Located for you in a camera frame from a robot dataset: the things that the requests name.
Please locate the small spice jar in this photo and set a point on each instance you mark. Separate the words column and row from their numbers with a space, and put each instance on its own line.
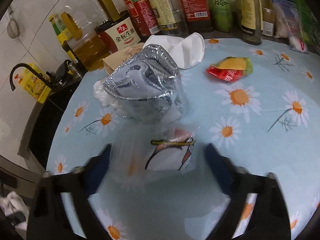
column 268, row 22

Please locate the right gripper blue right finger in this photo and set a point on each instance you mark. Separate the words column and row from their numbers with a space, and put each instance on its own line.
column 220, row 169

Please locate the red label sauce bottle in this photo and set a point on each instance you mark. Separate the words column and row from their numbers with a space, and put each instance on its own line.
column 143, row 17

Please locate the black curved faucet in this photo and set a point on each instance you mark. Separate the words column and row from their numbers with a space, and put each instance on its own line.
column 30, row 71

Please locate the white paper napkin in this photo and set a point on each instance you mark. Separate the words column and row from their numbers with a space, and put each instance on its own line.
column 14, row 207

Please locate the hanging metal strainer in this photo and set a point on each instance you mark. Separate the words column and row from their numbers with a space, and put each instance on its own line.
column 12, row 27

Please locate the white paper cup lid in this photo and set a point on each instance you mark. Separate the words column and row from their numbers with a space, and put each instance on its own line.
column 186, row 52

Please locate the black kitchen sink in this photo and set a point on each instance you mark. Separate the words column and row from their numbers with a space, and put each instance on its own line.
column 47, row 121

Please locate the clear plastic printed bag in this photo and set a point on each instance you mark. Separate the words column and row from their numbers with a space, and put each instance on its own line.
column 143, row 154

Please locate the brown paper bag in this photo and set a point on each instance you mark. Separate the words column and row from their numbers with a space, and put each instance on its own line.
column 113, row 61

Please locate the clear bottle beige label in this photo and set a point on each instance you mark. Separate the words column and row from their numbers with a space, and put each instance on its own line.
column 169, row 17

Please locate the glass bottle yellow label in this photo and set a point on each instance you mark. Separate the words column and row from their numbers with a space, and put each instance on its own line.
column 251, row 21

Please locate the large cooking oil jug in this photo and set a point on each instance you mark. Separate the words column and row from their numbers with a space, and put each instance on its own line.
column 82, row 17

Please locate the crushed foil container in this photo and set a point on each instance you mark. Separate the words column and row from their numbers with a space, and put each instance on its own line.
column 147, row 87

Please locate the light blue daisy tablecloth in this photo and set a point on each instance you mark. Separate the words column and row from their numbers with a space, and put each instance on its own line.
column 266, row 122

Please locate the red yellow snack packet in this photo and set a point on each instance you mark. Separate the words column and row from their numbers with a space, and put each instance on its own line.
column 231, row 69

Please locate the small yellow green oil bottle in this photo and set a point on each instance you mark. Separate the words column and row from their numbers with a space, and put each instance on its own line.
column 63, row 35

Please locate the plastic bag of white goods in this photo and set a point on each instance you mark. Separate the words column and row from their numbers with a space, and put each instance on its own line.
column 288, row 24

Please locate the green label oil bottle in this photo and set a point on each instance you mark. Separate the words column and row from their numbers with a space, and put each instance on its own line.
column 222, row 15

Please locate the soy sauce jug white label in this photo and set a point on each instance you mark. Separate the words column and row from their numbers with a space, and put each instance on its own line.
column 117, row 32

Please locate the dark bottle red label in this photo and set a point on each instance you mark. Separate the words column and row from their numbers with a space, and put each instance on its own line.
column 197, row 15

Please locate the yellow dish soap pack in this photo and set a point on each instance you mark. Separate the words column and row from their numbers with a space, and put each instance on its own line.
column 36, row 88

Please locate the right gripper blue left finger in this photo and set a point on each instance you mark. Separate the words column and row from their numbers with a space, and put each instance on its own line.
column 96, row 169

